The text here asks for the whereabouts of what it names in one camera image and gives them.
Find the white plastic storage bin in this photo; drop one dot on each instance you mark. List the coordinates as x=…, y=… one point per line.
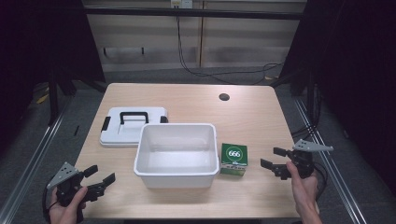
x=176, y=155

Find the aluminium floor rail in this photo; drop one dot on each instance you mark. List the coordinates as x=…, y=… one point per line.
x=330, y=168
x=34, y=158

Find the black metal stand leg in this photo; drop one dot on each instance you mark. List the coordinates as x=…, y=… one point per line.
x=53, y=99

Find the person's left hand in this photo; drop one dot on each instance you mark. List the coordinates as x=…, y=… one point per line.
x=66, y=209

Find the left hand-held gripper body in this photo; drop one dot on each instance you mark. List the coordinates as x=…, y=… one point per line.
x=69, y=184

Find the dark curtain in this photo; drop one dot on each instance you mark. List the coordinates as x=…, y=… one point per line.
x=37, y=37
x=358, y=62

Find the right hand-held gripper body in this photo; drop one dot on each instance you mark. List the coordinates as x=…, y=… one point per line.
x=302, y=161

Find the black horizontal frame bar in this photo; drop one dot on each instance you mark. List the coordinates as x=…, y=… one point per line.
x=186, y=13

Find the small black floor strip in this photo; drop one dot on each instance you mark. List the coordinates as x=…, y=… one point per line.
x=76, y=130

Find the green cardboard box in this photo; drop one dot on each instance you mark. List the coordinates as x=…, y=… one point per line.
x=234, y=157

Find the yellow floor tape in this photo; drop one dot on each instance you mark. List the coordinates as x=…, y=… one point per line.
x=42, y=99

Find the white wall socket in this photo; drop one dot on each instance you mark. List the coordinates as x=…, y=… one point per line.
x=181, y=3

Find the person's right hand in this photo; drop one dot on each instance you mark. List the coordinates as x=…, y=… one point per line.
x=302, y=191

